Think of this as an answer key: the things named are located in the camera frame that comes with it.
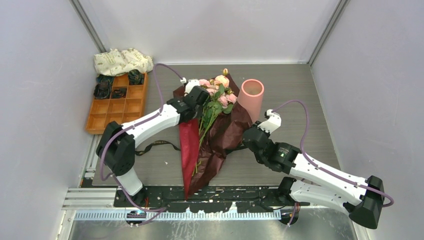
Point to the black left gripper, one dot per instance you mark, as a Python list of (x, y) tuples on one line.
[(182, 98)]

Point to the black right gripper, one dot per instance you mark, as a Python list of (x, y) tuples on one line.
[(255, 124)]

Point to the pink flower bouquet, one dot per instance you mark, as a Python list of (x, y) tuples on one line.
[(222, 100)]

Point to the maroon and red wrapping paper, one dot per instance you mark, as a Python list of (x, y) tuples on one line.
[(199, 165)]

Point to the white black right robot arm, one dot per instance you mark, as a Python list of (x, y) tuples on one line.
[(310, 181)]

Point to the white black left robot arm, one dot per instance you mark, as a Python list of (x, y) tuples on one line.
[(118, 142)]

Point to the pink cylindrical vase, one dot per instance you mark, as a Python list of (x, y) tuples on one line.
[(251, 96)]

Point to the dark rolled fabric top right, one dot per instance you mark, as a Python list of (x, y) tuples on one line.
[(135, 77)]

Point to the dark rolled fabric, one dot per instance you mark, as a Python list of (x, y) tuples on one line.
[(102, 91), (135, 77), (105, 78), (118, 93)]

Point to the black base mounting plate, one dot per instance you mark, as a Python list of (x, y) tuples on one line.
[(212, 199)]

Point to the orange compartment tray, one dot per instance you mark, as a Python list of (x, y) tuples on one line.
[(121, 110)]

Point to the cream patterned cloth bag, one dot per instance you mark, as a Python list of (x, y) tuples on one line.
[(119, 62)]

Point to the dark rolled fabric middle left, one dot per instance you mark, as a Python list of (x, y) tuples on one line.
[(102, 91)]

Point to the dark rolled fabric top left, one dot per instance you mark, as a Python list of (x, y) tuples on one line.
[(105, 78)]

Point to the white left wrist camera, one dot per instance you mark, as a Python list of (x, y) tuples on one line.
[(188, 85)]

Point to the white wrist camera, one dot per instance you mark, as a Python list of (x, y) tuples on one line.
[(188, 85), (273, 122)]

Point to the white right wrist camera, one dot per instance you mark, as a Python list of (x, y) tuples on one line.
[(273, 122)]

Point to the aluminium rail frame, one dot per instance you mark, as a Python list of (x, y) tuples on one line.
[(96, 210)]

